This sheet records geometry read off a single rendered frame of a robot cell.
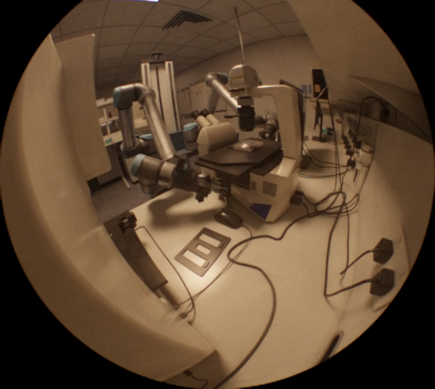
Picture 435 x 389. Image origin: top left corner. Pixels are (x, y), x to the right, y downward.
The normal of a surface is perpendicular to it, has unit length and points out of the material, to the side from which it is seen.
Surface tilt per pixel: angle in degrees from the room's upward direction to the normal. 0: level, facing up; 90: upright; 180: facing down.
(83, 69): 88
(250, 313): 0
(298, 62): 90
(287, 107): 90
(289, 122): 90
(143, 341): 74
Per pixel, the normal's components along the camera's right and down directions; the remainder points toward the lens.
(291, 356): -0.10, -0.90
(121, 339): 0.65, -0.02
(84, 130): 0.91, 0.05
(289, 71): -0.69, 0.37
